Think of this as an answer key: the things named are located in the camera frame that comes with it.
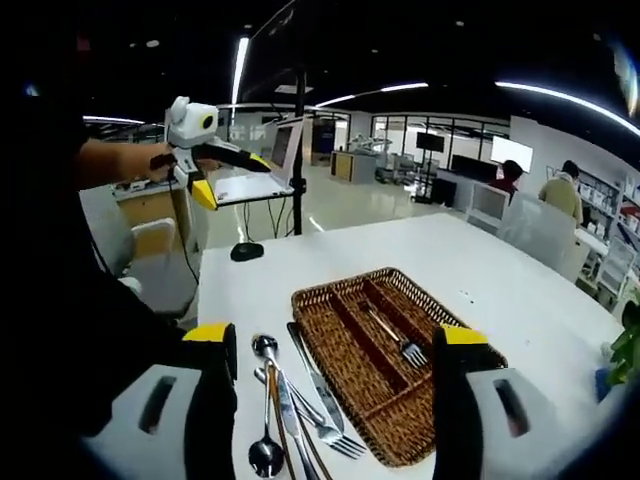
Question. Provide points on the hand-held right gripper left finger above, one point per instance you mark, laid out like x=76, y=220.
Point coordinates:
x=210, y=415

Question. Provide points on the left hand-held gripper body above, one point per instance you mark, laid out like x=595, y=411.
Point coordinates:
x=192, y=125

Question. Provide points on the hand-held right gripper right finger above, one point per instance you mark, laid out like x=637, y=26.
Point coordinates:
x=455, y=415

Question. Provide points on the silver fork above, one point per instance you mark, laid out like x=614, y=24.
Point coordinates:
x=340, y=440
x=412, y=352

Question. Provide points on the silver knife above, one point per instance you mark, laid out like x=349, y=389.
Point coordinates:
x=320, y=390
x=287, y=405

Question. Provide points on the brown wicker utensil storage basket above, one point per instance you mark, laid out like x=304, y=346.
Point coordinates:
x=350, y=370

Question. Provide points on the storage shelf with boxes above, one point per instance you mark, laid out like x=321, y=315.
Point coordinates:
x=600, y=200

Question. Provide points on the person's left hand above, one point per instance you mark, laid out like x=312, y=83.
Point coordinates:
x=161, y=172

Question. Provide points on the open laptop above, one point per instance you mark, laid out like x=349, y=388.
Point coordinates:
x=250, y=187

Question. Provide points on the wooden cabinet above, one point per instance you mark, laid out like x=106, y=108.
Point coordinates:
x=150, y=205
x=350, y=167

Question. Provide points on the thin brown stick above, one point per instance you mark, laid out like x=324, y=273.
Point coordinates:
x=275, y=400

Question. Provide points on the black stand pole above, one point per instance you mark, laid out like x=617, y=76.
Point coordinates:
x=300, y=150

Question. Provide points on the black computer mouse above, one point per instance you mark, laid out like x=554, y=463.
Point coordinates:
x=246, y=251

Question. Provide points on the ceiling light strip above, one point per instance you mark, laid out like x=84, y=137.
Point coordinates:
x=400, y=87
x=550, y=92
x=240, y=65

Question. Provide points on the white office chair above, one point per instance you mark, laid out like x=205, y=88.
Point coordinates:
x=490, y=202
x=617, y=265
x=165, y=280

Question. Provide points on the blue cloth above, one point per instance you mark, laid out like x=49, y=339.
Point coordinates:
x=602, y=385

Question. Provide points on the person's dark clothing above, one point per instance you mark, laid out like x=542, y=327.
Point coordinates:
x=60, y=300

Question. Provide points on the green potted plant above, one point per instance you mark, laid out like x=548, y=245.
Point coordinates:
x=630, y=350

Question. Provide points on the black monitor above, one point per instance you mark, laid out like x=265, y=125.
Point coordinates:
x=472, y=164
x=430, y=142

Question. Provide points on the white display screen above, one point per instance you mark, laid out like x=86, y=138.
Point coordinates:
x=512, y=152

